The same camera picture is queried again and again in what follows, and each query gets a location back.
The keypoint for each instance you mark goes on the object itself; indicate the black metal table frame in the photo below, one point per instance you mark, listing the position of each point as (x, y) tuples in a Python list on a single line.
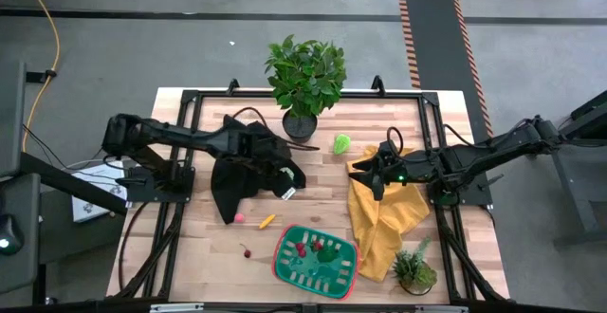
[(379, 95)]

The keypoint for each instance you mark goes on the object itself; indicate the small red toy berry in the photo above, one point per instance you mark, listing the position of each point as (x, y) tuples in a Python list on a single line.
[(299, 245)]

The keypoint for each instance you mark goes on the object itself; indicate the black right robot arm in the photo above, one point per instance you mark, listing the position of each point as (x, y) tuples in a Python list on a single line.
[(493, 154)]

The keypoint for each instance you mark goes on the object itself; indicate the pink toy peach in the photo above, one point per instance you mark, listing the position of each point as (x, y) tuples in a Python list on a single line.
[(239, 218)]

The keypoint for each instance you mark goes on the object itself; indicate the round green toy cabbage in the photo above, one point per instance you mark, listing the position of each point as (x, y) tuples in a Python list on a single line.
[(289, 173)]

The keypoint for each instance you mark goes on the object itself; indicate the yellow toy banana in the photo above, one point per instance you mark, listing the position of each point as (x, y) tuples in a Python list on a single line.
[(267, 221)]

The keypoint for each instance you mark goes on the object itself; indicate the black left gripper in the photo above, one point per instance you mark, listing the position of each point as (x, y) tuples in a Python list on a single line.
[(258, 149)]

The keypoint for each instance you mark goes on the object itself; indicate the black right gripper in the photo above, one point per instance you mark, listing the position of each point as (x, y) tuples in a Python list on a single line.
[(415, 171)]

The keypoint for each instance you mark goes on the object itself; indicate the red toy cherry with stem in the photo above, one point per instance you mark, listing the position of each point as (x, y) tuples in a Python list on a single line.
[(247, 253)]

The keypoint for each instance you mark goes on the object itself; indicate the grey upright panel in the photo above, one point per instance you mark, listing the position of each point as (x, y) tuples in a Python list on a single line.
[(12, 118)]

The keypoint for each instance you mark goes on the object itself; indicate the black computer mouse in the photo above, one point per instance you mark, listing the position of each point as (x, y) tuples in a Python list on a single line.
[(9, 237)]

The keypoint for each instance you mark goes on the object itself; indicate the black floor mat striped edges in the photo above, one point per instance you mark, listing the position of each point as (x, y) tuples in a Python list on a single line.
[(441, 66)]

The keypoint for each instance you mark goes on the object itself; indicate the grey desk surface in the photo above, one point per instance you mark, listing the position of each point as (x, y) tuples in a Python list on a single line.
[(31, 199)]

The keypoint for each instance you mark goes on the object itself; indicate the large leafy potted plant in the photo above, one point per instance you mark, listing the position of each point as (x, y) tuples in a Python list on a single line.
[(303, 76)]

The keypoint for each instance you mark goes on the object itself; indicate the mustard yellow cloth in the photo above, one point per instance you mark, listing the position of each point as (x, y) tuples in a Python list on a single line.
[(379, 237)]

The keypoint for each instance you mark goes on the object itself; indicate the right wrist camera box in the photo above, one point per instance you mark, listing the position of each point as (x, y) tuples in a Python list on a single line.
[(389, 149)]

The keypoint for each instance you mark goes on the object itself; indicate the light green ridged toy fruit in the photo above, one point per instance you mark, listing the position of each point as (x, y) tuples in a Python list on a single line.
[(341, 144)]

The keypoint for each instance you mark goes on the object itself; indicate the grey metal side table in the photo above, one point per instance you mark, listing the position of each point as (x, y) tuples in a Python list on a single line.
[(569, 180)]

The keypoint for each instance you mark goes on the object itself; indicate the dark green toy bell pepper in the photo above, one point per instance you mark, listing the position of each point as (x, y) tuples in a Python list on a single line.
[(327, 255)]

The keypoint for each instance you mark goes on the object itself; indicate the teal basket with orange rim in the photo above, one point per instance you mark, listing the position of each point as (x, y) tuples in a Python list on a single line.
[(308, 277)]

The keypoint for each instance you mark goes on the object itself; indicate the black cloth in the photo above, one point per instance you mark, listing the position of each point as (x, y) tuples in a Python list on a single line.
[(232, 185)]

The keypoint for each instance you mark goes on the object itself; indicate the silver metal bracket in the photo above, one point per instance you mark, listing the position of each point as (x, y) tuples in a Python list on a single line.
[(441, 309), (175, 308)]

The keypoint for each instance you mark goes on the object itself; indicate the small potted succulent plant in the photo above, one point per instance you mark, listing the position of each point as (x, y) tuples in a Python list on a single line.
[(413, 272)]

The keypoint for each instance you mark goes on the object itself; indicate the white handwritten paper tag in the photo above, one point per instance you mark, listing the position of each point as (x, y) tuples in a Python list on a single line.
[(289, 193)]

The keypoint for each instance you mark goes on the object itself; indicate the white box with markers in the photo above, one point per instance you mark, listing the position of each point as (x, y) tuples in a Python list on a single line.
[(87, 208)]

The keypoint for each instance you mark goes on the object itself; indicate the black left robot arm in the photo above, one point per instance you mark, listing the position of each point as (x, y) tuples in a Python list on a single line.
[(171, 135)]

